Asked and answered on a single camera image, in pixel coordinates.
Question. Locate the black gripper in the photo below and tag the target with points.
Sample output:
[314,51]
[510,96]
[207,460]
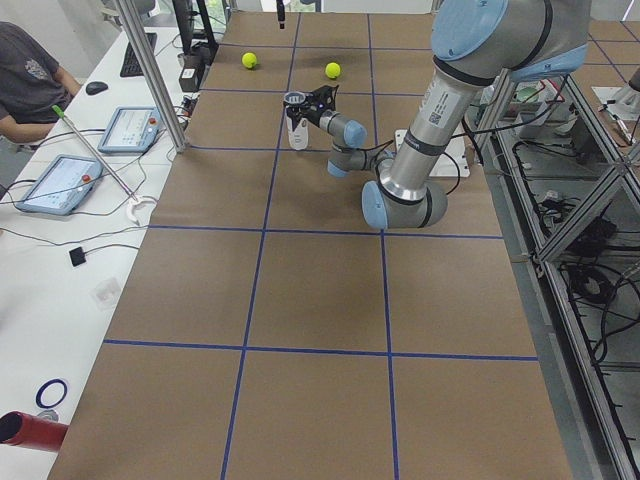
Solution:
[311,117]

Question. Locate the yellow tennis ball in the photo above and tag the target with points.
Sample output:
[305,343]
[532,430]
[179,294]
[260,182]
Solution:
[333,70]
[249,60]

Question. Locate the white tennis ball can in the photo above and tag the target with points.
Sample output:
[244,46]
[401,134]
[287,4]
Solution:
[295,121]

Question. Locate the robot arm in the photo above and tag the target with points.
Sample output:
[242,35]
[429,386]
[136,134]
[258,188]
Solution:
[472,42]

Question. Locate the black monitor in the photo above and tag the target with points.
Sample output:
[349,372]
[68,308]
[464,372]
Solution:
[185,13]

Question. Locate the black box white label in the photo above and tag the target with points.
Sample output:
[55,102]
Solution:
[193,68]

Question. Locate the teach pendant far tablet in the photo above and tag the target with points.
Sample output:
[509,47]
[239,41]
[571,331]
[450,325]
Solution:
[131,130]

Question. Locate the teach pendant tablet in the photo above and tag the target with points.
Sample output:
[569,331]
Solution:
[62,187]
[131,130]

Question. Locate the black computer mouse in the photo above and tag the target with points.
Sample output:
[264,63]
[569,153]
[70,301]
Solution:
[95,87]

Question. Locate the white curved plastic piece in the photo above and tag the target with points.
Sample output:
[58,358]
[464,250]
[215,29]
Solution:
[136,202]

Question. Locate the seated person grey shirt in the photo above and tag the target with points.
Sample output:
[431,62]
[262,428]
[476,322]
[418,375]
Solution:
[32,84]

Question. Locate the teach pendant near tablet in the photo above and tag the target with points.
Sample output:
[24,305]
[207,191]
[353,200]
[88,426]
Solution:
[62,187]

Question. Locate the small black square pad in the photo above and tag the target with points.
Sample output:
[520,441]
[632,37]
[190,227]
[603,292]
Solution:
[77,256]

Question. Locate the red cylinder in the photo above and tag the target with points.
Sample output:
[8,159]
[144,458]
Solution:
[27,431]

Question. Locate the aluminium frame post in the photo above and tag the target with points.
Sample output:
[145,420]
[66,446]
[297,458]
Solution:
[136,35]

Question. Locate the white pedestal column base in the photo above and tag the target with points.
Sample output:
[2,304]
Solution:
[452,163]

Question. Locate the metal rod green handle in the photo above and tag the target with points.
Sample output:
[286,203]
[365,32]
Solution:
[61,114]

